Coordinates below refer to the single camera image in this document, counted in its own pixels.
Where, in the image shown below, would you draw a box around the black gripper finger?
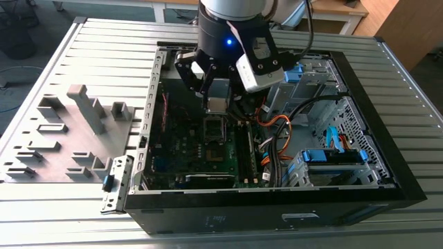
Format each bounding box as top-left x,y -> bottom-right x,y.
173,50 -> 217,113
227,63 -> 245,115

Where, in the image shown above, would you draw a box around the silver CPU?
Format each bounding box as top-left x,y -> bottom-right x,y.
204,97 -> 229,115

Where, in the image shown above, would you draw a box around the black CPU socket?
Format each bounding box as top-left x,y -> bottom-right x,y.
203,143 -> 228,168

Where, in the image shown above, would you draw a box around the grey power supply unit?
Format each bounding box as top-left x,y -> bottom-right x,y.
161,56 -> 232,116

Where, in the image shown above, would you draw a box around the blue empty disk carrier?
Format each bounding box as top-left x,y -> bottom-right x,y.
284,63 -> 304,84

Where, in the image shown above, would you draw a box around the tall silver drive cage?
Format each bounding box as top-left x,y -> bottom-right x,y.
265,53 -> 348,116

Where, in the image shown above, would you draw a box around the black RAM slot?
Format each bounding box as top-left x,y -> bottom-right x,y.
244,120 -> 256,184
239,120 -> 252,184
236,120 -> 247,184

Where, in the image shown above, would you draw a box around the green RAM stick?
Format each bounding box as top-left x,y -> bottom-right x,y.
247,120 -> 260,184

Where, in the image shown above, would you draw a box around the green motherboard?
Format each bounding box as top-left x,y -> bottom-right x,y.
143,90 -> 272,189

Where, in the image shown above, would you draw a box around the hard disk in blue carrier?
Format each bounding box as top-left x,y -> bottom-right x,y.
300,147 -> 368,165

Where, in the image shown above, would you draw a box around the black graphics card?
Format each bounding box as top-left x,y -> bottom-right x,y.
184,173 -> 236,189

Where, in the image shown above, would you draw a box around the grey parts rack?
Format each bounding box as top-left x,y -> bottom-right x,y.
0,84 -> 145,184

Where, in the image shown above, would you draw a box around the low silver disk bay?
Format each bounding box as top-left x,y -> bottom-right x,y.
281,151 -> 395,188

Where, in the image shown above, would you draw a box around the blue latch clip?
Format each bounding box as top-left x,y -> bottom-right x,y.
101,175 -> 116,193

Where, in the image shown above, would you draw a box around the black office chair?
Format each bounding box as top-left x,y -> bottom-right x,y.
0,0 -> 41,60

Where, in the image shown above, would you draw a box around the black PC case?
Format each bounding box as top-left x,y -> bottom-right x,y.
123,40 -> 427,236

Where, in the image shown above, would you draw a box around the wooden cabinet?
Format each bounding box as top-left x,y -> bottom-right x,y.
352,0 -> 443,71

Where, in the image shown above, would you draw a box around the white flat ribbon cable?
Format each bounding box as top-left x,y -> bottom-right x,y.
225,20 -> 244,54

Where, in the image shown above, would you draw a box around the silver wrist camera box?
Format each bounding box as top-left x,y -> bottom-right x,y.
236,53 -> 285,93

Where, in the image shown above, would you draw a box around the red twisted wire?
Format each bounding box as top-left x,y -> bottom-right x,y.
160,92 -> 171,146

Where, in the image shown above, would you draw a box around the orange wire bundle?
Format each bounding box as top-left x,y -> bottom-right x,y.
255,105 -> 295,168

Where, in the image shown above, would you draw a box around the black camera cable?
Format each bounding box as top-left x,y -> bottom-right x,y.
289,0 -> 315,64

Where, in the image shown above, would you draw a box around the thick black cable bundle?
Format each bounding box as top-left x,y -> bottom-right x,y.
268,94 -> 347,188

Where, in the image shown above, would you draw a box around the light blue data wire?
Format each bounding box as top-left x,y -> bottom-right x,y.
324,126 -> 348,154

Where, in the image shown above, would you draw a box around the wooden desk white frame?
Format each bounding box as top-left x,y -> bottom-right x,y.
50,0 -> 369,36

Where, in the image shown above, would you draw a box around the red orange power wires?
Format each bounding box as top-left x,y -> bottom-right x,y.
337,133 -> 355,150

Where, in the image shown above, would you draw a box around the metal card retention bracket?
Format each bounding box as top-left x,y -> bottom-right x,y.
99,154 -> 135,215

